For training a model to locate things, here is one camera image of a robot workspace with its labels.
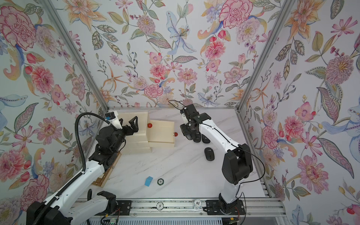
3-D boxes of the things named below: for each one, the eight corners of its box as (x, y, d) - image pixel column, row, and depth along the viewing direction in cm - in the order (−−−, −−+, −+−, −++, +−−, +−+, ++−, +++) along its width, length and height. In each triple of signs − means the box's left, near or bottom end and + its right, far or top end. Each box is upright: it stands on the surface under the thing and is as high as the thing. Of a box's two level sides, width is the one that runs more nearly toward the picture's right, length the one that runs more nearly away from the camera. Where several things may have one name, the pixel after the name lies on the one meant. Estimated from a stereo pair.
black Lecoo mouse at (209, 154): (205, 161, 93) (206, 159, 91) (204, 149, 98) (204, 147, 96) (214, 161, 93) (215, 159, 91) (212, 149, 98) (213, 147, 96)
